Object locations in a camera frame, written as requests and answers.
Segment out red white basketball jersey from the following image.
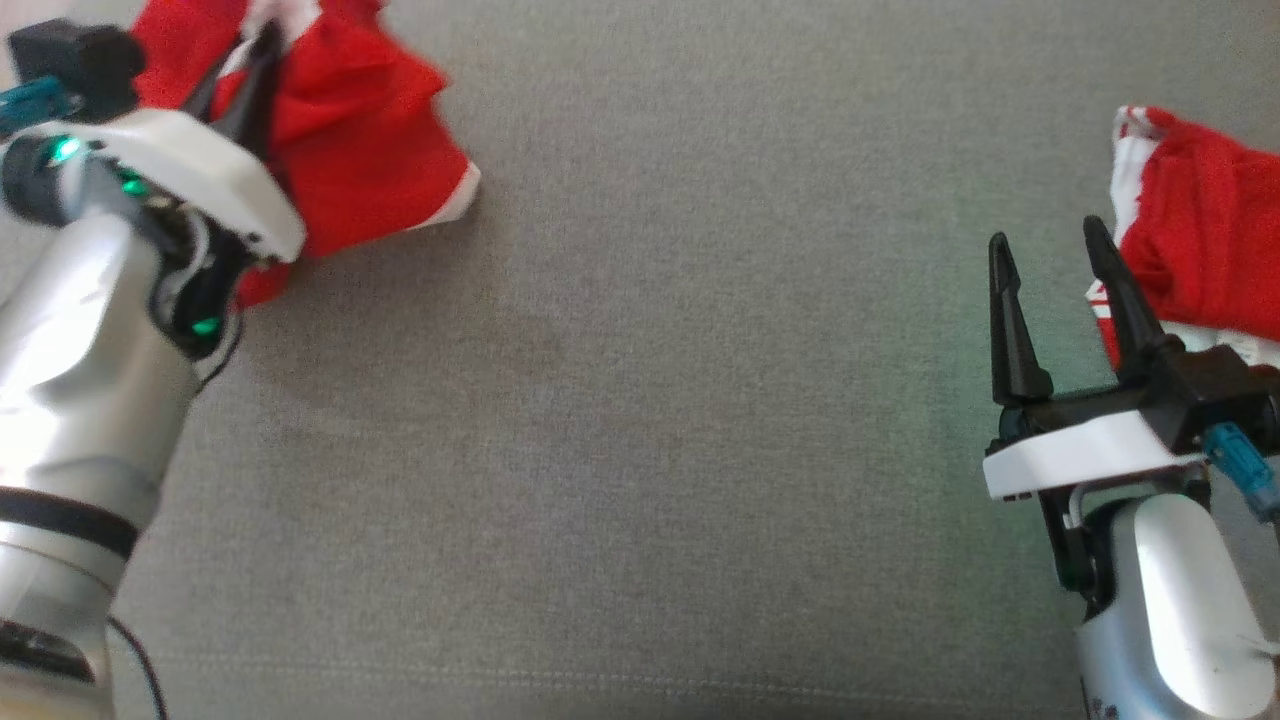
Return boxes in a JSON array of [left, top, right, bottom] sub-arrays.
[[1088, 105, 1280, 366]]

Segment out grey sofa seat cushion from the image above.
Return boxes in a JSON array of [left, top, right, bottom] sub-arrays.
[[0, 0, 1280, 720]]

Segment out cable with teal plug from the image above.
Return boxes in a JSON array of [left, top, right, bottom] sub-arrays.
[[1203, 422, 1280, 523], [0, 78, 79, 136]]

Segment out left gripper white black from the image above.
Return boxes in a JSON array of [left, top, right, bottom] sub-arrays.
[[0, 22, 306, 359]]

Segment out red white garment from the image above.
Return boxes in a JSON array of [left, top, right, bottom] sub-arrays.
[[130, 0, 483, 309]]

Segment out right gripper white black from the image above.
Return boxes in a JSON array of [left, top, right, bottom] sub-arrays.
[[982, 215, 1207, 597]]

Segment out right cable with teal plug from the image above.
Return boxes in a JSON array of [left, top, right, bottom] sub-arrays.
[[1203, 422, 1280, 523]]

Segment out left cable with teal plug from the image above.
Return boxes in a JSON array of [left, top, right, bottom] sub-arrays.
[[0, 78, 79, 136]]

